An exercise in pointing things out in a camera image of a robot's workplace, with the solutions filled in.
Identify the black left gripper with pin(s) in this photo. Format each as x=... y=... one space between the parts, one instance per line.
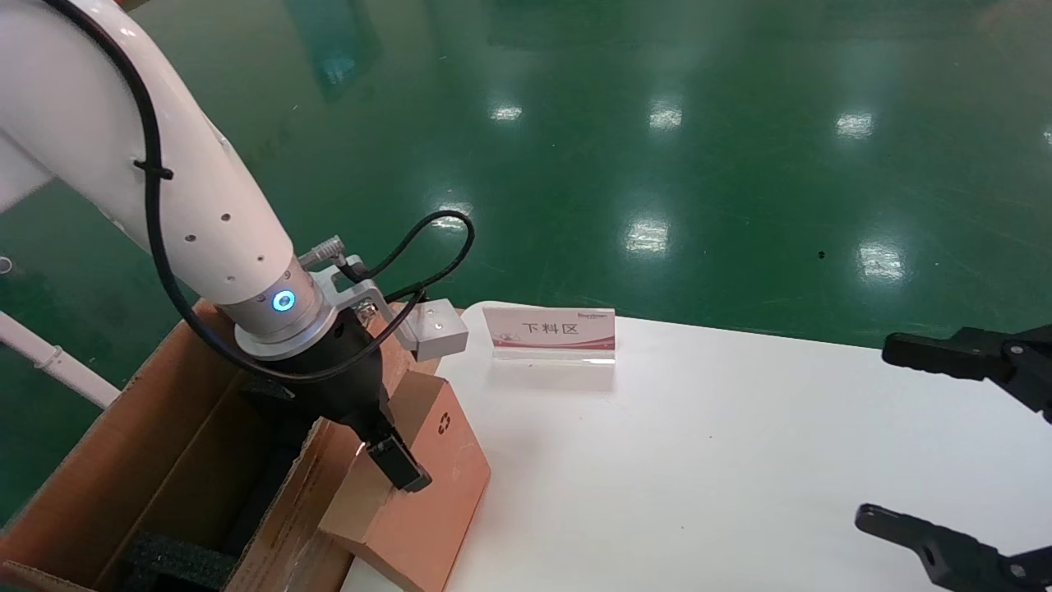
x=345 y=378

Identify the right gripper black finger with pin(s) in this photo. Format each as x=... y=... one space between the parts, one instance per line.
x=937 y=355
x=945 y=555

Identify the small cardboard box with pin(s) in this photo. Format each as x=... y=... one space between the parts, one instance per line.
x=427 y=510

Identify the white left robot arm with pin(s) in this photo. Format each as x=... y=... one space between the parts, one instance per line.
x=99 y=99

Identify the large open cardboard box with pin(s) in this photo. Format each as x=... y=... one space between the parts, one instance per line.
x=99 y=460

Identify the white acrylic sign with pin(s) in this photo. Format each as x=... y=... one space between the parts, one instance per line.
x=546 y=329

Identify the black foam insert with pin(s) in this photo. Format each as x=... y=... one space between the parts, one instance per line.
x=177 y=563

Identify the white pipe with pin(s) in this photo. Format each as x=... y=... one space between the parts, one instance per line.
x=49 y=358

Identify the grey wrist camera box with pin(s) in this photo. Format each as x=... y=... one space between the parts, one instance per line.
x=440 y=329

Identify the silver camera bracket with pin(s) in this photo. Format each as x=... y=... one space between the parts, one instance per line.
x=357 y=290

